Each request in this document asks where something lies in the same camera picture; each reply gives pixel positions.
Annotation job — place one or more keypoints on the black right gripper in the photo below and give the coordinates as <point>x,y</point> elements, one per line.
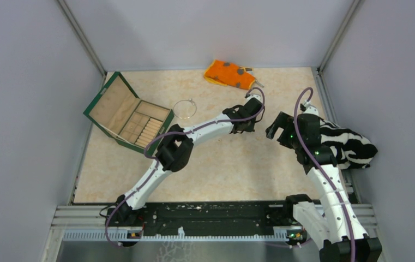
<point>283,120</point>

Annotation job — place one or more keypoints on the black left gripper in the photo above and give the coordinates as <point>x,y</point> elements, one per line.
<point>250,128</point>

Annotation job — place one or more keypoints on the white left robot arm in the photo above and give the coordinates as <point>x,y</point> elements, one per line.
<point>174,151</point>

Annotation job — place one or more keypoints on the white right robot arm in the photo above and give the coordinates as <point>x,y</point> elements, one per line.
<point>336,230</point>

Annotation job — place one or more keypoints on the green jewelry box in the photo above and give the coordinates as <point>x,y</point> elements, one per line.
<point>123,116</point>

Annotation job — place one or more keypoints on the orange spotted cloth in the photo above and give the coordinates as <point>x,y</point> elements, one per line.
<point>229,74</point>

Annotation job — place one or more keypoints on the silver bangle with pearls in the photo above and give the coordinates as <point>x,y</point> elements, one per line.
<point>184,109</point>

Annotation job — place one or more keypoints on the zebra striped cloth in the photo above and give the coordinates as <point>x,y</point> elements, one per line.
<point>350,149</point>

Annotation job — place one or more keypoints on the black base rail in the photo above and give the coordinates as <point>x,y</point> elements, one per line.
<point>215,218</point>

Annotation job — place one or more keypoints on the white toothed cable strip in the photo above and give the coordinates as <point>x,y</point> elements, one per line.
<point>122,235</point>

